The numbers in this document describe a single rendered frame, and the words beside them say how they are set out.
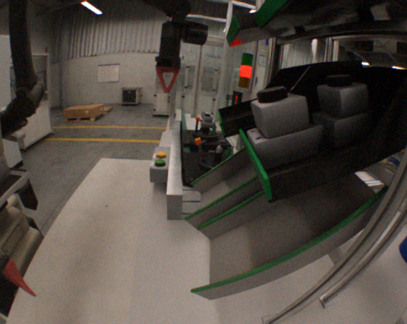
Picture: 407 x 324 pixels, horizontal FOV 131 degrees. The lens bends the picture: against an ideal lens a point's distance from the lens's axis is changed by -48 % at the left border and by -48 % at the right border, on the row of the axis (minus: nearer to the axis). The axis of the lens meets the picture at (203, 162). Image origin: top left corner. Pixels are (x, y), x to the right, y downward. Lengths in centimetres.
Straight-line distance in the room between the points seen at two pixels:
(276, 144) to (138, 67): 868
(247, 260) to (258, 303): 20
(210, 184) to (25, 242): 68
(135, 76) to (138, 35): 203
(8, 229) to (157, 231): 52
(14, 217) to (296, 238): 77
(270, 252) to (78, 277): 43
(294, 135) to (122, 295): 44
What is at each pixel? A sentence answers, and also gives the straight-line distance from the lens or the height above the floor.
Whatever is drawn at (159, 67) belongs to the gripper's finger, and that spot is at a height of 129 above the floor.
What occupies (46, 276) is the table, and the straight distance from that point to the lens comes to 55.
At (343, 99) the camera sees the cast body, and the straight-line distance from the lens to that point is 19.
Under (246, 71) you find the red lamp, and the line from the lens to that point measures 79.
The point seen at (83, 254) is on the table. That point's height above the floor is 86.
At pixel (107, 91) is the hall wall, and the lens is 929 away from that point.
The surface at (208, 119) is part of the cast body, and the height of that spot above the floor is 107.
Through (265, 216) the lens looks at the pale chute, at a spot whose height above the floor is 107.
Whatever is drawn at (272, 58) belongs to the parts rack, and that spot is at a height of 134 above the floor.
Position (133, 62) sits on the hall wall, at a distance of 888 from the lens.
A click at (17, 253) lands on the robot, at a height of 80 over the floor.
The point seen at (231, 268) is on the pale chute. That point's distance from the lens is 29.
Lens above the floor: 127
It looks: 26 degrees down
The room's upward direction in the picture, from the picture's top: 7 degrees clockwise
